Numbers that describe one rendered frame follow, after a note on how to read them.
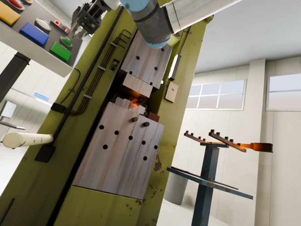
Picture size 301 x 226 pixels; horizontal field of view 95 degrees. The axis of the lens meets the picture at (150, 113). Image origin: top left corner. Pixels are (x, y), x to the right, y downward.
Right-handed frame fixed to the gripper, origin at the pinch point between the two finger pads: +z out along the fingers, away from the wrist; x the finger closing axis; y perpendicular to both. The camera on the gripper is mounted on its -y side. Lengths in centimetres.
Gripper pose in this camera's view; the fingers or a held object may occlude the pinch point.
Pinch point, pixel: (74, 35)
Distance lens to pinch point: 74.2
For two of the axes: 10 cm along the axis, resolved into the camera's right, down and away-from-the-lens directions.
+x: 6.0, 4.2, 6.8
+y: 1.1, 8.0, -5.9
